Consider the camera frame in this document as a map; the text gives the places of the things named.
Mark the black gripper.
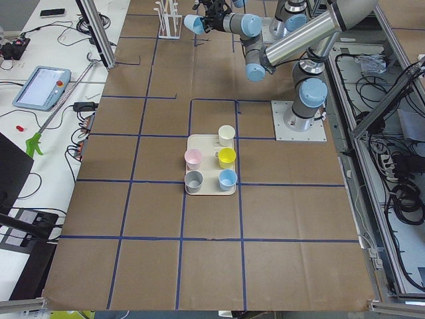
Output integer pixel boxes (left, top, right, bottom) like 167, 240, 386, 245
203, 11, 225, 33

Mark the light blue plastic cup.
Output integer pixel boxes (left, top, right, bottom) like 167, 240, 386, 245
184, 14, 205, 35

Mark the white plastic cup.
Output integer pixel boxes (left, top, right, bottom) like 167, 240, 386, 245
218, 124, 236, 147

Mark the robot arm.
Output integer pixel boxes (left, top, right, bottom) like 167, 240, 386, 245
200, 1, 377, 132
222, 1, 307, 45

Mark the yellow plastic cup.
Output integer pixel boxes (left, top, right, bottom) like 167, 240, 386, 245
218, 148, 236, 169

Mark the pink plastic cup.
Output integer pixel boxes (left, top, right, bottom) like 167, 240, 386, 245
184, 149, 203, 169

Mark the grey plastic cup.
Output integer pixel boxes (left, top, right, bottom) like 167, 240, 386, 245
185, 170, 203, 194

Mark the cream plastic tray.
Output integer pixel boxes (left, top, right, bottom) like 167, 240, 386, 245
185, 134, 236, 196

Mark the smartphone on desk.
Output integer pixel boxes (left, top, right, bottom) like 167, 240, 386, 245
40, 8, 66, 18

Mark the black power adapter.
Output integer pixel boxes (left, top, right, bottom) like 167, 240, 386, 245
72, 102, 98, 112

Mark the left teach pendant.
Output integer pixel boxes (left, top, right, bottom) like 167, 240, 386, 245
12, 66, 71, 111

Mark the reacher grabber tool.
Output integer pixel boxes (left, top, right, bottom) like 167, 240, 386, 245
25, 53, 100, 158

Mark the white wire cup rack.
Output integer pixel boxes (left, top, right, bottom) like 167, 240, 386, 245
153, 0, 182, 40

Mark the aluminium frame post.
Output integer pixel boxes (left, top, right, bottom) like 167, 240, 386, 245
76, 0, 116, 70

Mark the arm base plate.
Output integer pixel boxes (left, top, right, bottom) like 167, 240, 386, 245
271, 100, 327, 142

